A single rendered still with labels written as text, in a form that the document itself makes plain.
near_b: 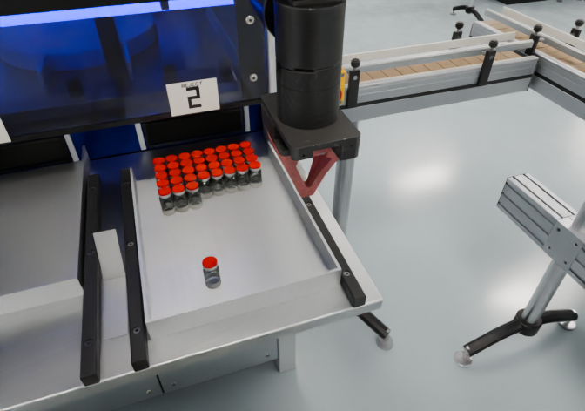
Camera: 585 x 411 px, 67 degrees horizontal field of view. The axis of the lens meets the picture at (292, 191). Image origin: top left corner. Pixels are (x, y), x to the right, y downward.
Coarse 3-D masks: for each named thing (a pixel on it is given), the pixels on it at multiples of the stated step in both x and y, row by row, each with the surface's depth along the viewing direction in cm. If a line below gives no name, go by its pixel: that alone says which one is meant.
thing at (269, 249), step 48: (144, 192) 78; (240, 192) 78; (288, 192) 77; (144, 240) 69; (192, 240) 69; (240, 240) 69; (288, 240) 69; (144, 288) 57; (192, 288) 61; (240, 288) 61; (288, 288) 59
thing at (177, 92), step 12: (168, 84) 73; (180, 84) 74; (192, 84) 75; (204, 84) 75; (216, 84) 76; (168, 96) 75; (180, 96) 75; (204, 96) 77; (216, 96) 77; (180, 108) 77; (192, 108) 77; (204, 108) 78; (216, 108) 79
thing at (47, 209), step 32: (0, 192) 78; (32, 192) 78; (64, 192) 78; (0, 224) 72; (32, 224) 72; (64, 224) 72; (0, 256) 66; (32, 256) 66; (64, 256) 66; (0, 288) 61; (32, 288) 57; (64, 288) 59
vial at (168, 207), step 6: (162, 192) 71; (168, 192) 70; (162, 198) 71; (168, 198) 71; (162, 204) 71; (168, 204) 71; (174, 204) 73; (162, 210) 73; (168, 210) 72; (174, 210) 73
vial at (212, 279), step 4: (204, 268) 59; (212, 268) 59; (216, 268) 60; (204, 272) 60; (208, 272) 59; (212, 272) 59; (216, 272) 60; (204, 276) 60; (208, 276) 60; (212, 276) 60; (216, 276) 60; (208, 280) 60; (212, 280) 60; (216, 280) 60; (220, 280) 62; (208, 284) 61; (212, 284) 61; (216, 284) 61; (212, 288) 61
